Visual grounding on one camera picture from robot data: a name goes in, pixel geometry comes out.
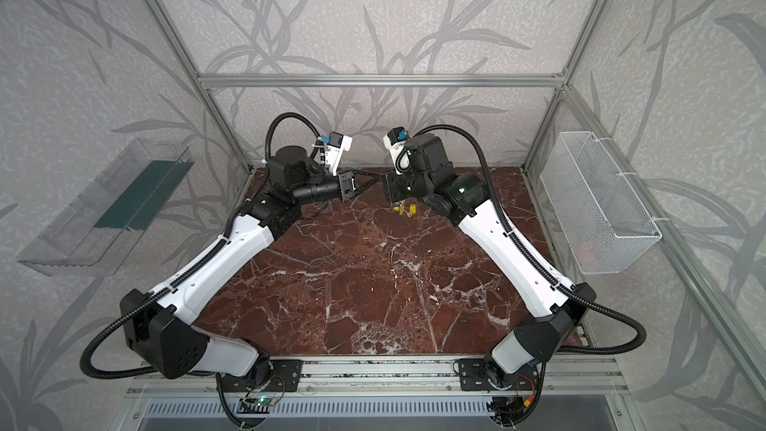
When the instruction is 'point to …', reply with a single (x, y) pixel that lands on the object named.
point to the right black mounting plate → (481, 374)
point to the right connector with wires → (506, 412)
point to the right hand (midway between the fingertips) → (384, 167)
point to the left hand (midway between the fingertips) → (381, 173)
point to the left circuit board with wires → (266, 395)
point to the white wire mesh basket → (606, 225)
